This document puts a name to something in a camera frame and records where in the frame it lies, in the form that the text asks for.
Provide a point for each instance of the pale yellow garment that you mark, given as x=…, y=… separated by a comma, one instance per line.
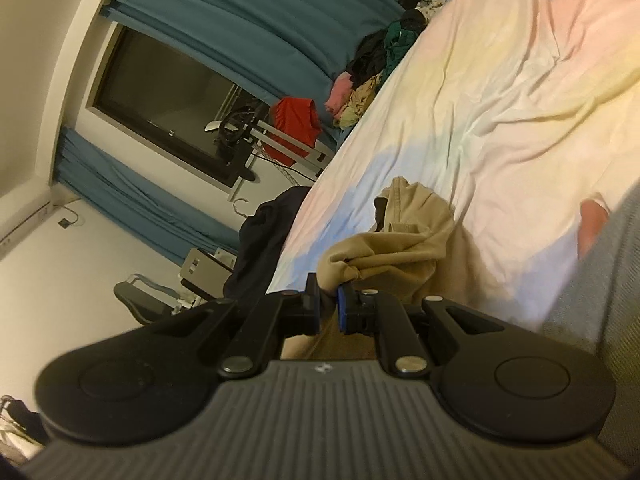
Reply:
x=357, y=100

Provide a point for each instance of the pastel bed sheet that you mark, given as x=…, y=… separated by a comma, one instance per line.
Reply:
x=500, y=85

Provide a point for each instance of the white air conditioner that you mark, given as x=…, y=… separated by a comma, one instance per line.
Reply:
x=25, y=232

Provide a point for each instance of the beige shirt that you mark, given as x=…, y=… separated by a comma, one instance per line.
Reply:
x=400, y=260

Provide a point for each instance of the wide blue curtain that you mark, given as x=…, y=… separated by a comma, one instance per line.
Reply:
x=250, y=25

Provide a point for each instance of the dark window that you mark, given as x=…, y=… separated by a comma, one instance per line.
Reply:
x=160, y=95

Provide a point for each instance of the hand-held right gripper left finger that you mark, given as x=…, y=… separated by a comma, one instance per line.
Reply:
x=312, y=310

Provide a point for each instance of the white patterned cloth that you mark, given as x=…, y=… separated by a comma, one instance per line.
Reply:
x=430, y=5

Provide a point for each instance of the black garment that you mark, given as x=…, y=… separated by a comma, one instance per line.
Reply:
x=367, y=57

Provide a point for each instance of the garment steamer stand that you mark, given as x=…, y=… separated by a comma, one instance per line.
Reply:
x=280, y=145

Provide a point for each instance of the person's grey clothing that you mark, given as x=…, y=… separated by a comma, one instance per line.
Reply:
x=600, y=310

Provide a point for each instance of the pink hanger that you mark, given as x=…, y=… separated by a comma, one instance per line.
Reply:
x=240, y=205

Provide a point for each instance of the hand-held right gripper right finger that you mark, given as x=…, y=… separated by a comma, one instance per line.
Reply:
x=344, y=310

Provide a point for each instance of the narrow blue curtain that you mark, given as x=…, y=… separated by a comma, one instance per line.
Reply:
x=130, y=195

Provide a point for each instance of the dark navy garment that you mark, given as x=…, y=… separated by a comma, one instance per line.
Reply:
x=265, y=240

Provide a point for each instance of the red garment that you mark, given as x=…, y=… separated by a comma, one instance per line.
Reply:
x=295, y=125

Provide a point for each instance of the pink garment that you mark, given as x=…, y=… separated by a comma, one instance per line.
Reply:
x=339, y=92

